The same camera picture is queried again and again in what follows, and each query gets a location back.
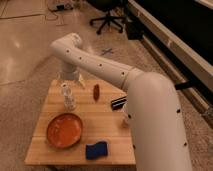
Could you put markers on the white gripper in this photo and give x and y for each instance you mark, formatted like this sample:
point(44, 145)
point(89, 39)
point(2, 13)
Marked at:
point(70, 75)

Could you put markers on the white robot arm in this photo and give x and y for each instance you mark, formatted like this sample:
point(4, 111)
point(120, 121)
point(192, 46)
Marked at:
point(152, 107)

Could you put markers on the brown red oblong object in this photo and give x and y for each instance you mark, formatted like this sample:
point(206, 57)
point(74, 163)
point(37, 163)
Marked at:
point(96, 92)

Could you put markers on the orange plate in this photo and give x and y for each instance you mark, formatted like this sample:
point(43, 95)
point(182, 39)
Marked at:
point(64, 130)

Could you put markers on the white cup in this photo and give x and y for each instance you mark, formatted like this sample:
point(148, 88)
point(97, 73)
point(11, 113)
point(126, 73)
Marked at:
point(125, 115)

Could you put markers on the black office chair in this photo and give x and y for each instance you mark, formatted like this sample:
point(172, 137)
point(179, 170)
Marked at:
point(107, 6)

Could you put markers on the black box on floor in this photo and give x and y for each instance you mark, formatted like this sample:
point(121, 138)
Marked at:
point(134, 31)

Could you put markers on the blue sponge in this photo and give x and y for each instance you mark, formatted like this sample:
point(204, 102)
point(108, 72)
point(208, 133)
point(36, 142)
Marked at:
point(94, 151)

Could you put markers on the power strip with cables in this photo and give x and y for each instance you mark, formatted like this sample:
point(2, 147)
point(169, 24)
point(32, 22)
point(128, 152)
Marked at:
point(60, 5)

